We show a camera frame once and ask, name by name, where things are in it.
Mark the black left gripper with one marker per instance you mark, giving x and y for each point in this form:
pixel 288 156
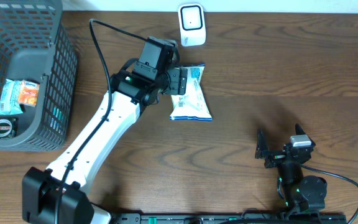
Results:
pixel 181 81

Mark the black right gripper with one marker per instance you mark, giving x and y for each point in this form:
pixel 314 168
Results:
pixel 261 152

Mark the large white snack bag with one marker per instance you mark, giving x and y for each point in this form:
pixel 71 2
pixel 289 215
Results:
pixel 191 105

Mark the orange tissue pack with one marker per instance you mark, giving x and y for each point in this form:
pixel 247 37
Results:
pixel 28 93

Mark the grey plastic mesh basket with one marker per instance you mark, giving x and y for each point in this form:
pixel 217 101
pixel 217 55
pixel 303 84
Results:
pixel 35 47

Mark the teal tissue pack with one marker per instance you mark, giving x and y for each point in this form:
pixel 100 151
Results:
pixel 9 104

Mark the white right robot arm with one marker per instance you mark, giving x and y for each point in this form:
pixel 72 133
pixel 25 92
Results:
pixel 303 195

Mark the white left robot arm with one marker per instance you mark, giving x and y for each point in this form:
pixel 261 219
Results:
pixel 59 194

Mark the white barcode scanner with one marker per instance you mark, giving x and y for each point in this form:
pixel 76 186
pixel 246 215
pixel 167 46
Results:
pixel 192 24

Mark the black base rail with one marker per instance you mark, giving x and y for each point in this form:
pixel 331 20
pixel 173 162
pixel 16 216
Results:
pixel 249 217

